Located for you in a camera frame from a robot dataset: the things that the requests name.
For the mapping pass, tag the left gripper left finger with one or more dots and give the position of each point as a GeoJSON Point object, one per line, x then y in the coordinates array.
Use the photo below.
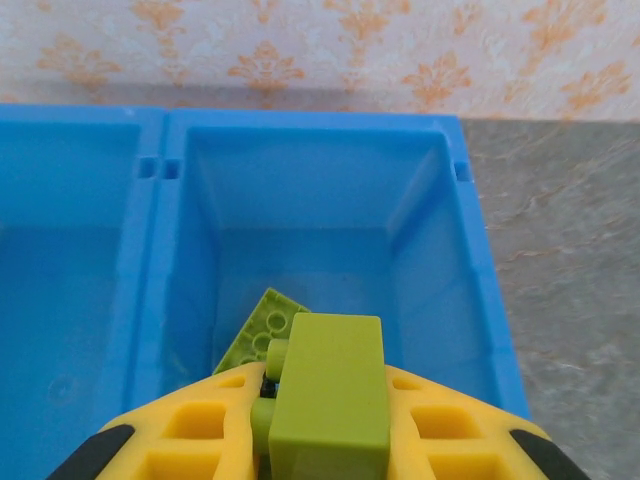
{"type": "Point", "coordinates": [195, 430]}

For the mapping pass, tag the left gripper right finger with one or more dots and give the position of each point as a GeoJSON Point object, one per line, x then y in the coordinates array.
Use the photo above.
{"type": "Point", "coordinates": [450, 435]}

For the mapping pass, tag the green lego brick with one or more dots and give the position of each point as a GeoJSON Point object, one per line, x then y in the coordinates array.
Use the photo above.
{"type": "Point", "coordinates": [330, 390]}

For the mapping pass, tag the green lego wedge plate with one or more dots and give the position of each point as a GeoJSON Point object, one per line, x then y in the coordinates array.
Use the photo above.
{"type": "Point", "coordinates": [260, 330]}

